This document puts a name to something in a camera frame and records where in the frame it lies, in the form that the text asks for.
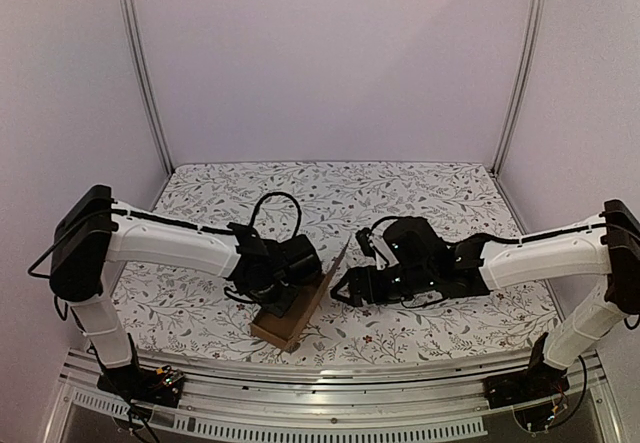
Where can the floral patterned table mat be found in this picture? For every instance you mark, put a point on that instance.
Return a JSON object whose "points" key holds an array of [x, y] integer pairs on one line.
{"points": [[185, 312]]}

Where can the aluminium front table rail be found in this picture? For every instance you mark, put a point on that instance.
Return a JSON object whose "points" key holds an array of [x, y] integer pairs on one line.
{"points": [[441, 401]]}

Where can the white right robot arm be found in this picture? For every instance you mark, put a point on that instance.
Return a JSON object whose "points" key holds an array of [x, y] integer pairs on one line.
{"points": [[606, 245]]}

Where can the brown cardboard box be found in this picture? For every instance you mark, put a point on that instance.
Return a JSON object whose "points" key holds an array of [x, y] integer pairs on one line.
{"points": [[284, 333]]}

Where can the left aluminium frame post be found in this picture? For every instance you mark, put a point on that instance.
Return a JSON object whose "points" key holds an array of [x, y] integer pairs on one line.
{"points": [[145, 86]]}

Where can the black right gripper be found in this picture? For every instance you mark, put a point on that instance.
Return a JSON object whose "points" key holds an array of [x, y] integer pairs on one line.
{"points": [[360, 288]]}

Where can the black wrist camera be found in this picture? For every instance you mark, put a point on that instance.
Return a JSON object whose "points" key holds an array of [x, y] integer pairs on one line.
{"points": [[299, 263], [400, 240]]}

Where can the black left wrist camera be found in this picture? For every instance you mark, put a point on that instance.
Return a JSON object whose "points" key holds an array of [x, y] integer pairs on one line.
{"points": [[299, 263]]}

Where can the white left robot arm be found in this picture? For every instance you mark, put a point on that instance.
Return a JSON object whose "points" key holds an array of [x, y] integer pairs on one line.
{"points": [[99, 229]]}

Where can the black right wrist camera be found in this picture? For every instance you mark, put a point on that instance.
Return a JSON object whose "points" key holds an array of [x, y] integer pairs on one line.
{"points": [[400, 240]]}

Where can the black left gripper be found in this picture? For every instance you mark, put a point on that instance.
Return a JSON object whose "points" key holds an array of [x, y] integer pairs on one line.
{"points": [[279, 308]]}

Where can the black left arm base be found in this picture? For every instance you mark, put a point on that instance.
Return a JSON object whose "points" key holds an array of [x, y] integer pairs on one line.
{"points": [[162, 386]]}

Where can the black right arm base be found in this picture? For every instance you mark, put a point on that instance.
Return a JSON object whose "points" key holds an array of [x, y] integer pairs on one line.
{"points": [[538, 380]]}

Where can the aluminium frame post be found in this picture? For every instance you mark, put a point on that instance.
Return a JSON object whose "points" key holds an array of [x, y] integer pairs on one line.
{"points": [[518, 92], [145, 86]]}

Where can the right aluminium frame post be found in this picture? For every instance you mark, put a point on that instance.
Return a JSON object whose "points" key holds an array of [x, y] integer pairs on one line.
{"points": [[518, 92]]}

